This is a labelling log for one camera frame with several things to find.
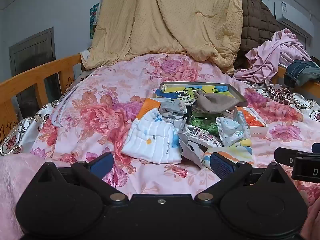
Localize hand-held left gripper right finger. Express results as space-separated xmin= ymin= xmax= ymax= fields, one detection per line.
xmin=195 ymin=152 xmax=290 ymax=204

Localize white air conditioner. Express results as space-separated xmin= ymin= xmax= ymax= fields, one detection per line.
xmin=274 ymin=1 xmax=314 ymax=37

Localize person's right hand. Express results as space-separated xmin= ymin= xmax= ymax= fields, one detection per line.
xmin=300 ymin=200 xmax=320 ymax=240

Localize blue jeans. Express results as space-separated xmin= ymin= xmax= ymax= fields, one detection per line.
xmin=284 ymin=60 xmax=320 ymax=88

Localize striped colourful cloth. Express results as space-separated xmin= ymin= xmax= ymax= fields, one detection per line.
xmin=202 ymin=146 xmax=253 ymax=173

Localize grey face mask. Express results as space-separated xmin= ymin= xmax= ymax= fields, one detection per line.
xmin=159 ymin=100 xmax=188 ymax=118

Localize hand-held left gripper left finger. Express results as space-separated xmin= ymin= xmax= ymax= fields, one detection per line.
xmin=32 ymin=152 xmax=128 ymax=204

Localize grey-brown drawstring pouch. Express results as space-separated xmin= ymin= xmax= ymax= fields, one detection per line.
xmin=194 ymin=90 xmax=241 ymax=113

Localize white printed baby cloth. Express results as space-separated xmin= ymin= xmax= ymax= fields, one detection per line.
xmin=121 ymin=107 xmax=183 ymax=165

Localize pink floral bed sheet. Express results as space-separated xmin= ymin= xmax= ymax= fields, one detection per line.
xmin=30 ymin=54 xmax=320 ymax=205

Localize grey metal tray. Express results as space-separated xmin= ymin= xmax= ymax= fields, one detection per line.
xmin=154 ymin=81 xmax=248 ymax=108

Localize pink fluffy blanket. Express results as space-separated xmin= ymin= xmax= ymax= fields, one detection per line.
xmin=0 ymin=154 xmax=52 ymax=240

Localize pink garment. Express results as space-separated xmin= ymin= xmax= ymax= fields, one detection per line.
xmin=234 ymin=29 xmax=313 ymax=83

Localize wooden bed rail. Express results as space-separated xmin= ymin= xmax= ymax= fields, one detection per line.
xmin=0 ymin=54 xmax=83 ymax=143
xmin=272 ymin=65 xmax=320 ymax=101

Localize white teal printed packet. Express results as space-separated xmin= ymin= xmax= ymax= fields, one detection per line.
xmin=215 ymin=116 xmax=251 ymax=147

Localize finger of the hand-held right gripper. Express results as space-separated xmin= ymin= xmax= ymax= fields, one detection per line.
xmin=274 ymin=147 xmax=310 ymax=167

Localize colourful wall poster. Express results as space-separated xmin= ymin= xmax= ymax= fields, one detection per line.
xmin=89 ymin=2 xmax=101 ymax=40

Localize orange white medicine box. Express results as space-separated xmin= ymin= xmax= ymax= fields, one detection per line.
xmin=235 ymin=106 xmax=270 ymax=138

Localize yellow dotted quilt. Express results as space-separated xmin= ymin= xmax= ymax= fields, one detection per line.
xmin=81 ymin=0 xmax=244 ymax=75

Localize grey door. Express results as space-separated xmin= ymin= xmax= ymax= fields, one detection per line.
xmin=9 ymin=27 xmax=62 ymax=120

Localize orange jar lid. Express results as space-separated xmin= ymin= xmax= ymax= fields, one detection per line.
xmin=136 ymin=98 xmax=163 ymax=120

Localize brown quilted blanket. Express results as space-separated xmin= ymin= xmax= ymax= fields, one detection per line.
xmin=235 ymin=0 xmax=283 ymax=68

